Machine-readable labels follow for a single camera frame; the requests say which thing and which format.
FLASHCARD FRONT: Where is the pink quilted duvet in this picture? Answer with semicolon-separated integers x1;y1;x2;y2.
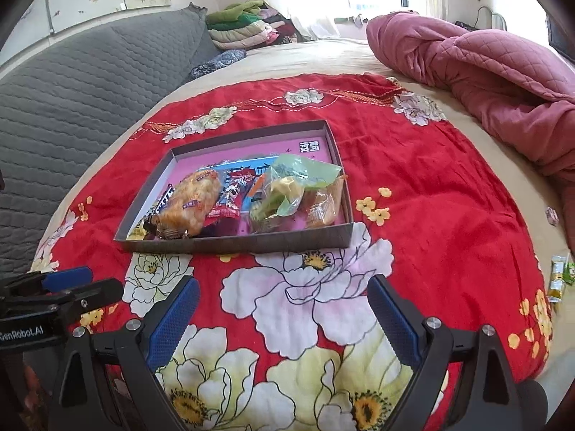
367;12;574;241

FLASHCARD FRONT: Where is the stack of folded clothes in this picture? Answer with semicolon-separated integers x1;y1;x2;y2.
206;0;307;51

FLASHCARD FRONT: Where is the grey box lid tray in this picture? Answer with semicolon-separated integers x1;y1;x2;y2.
114;120;353;254

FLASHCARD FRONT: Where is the yellow green small packet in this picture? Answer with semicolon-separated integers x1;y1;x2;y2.
547;255;574;303

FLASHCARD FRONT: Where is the red snack packet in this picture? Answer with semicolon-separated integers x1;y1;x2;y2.
204;166;257;227

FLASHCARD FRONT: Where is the Snickers chocolate bar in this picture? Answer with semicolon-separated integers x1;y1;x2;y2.
143;183;174;221

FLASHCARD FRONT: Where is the orange-edged biscuit packet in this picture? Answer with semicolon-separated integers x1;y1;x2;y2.
249;173;347;232

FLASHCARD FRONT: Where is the dark floral pillow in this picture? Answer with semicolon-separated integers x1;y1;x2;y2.
186;49;247;82

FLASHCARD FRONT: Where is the green pastry snack packet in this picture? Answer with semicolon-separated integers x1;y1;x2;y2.
248;154;346;233

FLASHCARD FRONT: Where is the small pink wrapped candy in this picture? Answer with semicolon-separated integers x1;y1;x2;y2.
545;206;560;227

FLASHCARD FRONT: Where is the grey quilted sofa cover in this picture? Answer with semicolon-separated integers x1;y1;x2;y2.
1;4;218;277

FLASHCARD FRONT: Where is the black television screen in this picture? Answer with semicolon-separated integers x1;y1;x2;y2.
547;15;575;64

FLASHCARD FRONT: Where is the red floral blanket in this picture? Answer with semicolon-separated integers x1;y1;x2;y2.
31;72;556;431

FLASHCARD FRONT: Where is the rice cracker snack bag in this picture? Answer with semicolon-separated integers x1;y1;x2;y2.
149;168;221;239

